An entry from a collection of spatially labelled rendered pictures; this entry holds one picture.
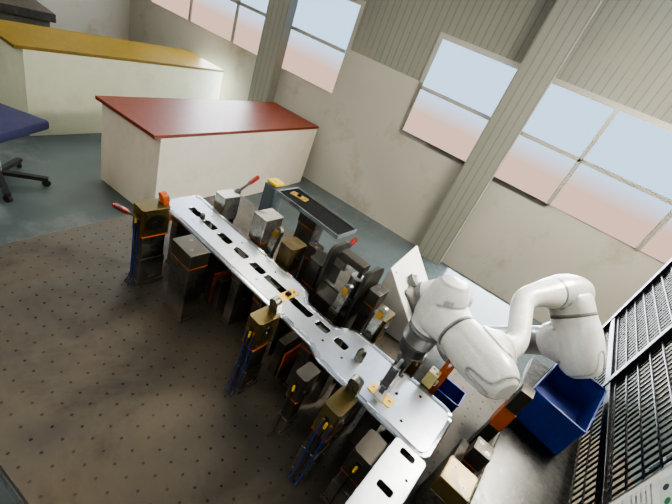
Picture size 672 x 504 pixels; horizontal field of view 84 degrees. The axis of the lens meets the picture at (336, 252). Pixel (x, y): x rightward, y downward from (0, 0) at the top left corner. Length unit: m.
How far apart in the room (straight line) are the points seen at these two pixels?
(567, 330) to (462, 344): 0.55
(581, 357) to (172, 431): 1.25
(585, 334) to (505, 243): 2.96
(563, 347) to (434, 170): 3.13
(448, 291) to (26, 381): 1.23
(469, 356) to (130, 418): 0.99
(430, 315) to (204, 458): 0.79
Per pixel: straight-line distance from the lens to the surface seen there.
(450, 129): 4.17
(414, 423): 1.21
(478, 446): 1.18
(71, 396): 1.42
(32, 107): 4.51
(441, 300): 0.91
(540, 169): 4.07
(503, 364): 0.87
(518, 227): 4.20
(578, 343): 1.36
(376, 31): 4.56
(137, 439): 1.33
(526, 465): 1.33
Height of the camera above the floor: 1.86
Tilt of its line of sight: 31 degrees down
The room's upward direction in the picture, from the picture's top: 23 degrees clockwise
